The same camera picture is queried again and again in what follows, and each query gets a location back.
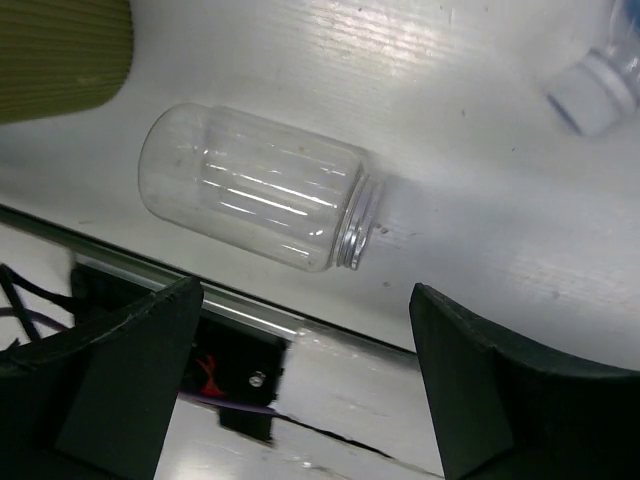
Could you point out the olive green mesh bin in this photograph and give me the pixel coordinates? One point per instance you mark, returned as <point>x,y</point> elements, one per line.
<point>62,57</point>

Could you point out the clear wide-mouth plastic jar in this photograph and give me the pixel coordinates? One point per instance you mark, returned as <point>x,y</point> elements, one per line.
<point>305,200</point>

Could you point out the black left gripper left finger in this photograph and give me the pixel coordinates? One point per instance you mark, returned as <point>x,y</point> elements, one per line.
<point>95,401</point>

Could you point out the clear bottle blue label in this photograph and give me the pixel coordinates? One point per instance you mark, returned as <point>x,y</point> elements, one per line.
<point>601,90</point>

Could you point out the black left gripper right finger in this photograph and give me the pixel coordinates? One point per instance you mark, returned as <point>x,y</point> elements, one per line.
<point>504,406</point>

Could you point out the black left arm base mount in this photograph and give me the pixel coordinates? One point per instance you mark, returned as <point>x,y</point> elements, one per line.
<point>236,370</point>

